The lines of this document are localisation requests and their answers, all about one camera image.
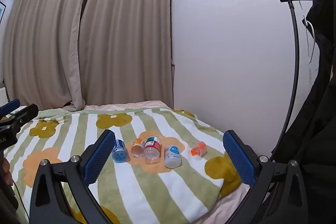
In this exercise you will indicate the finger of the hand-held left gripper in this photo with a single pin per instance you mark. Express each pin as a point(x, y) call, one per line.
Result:
point(10, 105)
point(25, 112)

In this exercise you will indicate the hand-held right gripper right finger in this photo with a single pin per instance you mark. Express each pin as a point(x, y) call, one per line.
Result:
point(240, 158)

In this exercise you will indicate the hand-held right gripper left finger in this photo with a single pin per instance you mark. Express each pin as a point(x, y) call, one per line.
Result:
point(99, 154)

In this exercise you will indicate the clear cup orange print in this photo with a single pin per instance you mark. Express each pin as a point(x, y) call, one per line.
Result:
point(198, 149)

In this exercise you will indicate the red green label clear cup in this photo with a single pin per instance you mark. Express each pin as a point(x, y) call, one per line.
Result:
point(152, 148)

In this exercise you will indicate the white cup blue label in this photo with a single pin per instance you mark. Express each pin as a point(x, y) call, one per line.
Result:
point(172, 156)

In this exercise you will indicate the person's left hand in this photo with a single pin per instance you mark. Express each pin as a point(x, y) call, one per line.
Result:
point(6, 170)

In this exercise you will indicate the blue plastic bottle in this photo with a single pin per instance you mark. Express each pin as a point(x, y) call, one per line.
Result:
point(120, 152)

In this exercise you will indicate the orange plastic bottle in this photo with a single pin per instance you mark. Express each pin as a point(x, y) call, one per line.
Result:
point(137, 148)

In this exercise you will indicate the green striped floral blanket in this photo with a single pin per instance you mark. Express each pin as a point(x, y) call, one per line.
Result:
point(147, 187)

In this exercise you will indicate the beige curtain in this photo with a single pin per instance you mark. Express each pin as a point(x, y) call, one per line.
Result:
point(126, 35)
point(44, 37)

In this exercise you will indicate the black jacket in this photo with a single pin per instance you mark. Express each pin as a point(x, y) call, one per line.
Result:
point(319, 119)

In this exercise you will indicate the black coat rack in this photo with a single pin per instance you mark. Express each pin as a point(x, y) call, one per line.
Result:
point(296, 61)

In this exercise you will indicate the white clothes hanger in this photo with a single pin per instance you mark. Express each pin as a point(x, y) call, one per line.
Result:
point(311, 32)

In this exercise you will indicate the framed wall picture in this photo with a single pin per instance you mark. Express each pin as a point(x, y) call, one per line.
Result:
point(1, 12)

